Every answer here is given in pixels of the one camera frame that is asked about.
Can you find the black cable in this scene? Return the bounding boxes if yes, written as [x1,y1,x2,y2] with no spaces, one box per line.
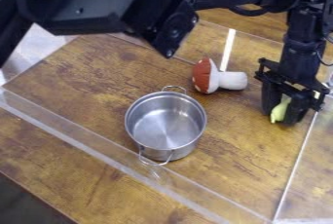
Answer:
[316,36,333,68]

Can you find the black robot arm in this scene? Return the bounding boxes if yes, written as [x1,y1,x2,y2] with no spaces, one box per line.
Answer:
[0,0,333,125]

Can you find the stainless steel pot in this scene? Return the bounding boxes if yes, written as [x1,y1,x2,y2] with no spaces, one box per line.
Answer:
[125,86,208,166]

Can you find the green spoon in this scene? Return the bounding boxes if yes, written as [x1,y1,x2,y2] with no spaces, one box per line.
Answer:
[270,95,292,124]

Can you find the clear acrylic enclosure wall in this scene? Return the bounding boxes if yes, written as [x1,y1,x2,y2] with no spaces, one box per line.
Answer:
[0,88,333,224]

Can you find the red plush mushroom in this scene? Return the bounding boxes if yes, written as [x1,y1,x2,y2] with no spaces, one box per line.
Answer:
[191,58,249,93]

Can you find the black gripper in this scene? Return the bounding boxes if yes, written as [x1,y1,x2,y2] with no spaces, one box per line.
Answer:
[256,34,329,125]

